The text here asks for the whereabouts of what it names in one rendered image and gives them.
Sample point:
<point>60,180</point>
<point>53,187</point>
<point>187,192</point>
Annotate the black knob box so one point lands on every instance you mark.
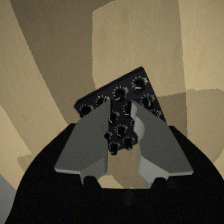
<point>134,85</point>

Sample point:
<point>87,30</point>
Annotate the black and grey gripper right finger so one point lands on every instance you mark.
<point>165,152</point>

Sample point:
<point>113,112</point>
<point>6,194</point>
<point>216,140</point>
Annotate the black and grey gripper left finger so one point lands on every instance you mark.
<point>80,150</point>

